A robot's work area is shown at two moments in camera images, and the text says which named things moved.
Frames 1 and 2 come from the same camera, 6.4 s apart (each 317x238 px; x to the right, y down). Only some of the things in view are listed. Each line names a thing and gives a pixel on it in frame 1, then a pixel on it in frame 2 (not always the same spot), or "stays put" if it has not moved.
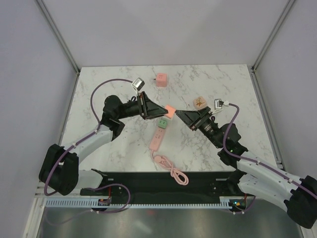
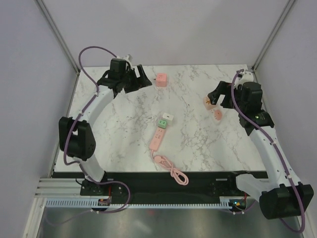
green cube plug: (162, 124) stays put
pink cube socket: (161, 80) stays put
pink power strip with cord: (155, 142) stays put
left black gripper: (148, 109) -> (142, 81)
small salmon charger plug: (171, 110) -> (218, 115)
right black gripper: (189, 117) -> (223, 88)
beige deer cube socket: (199, 102) -> (207, 103)
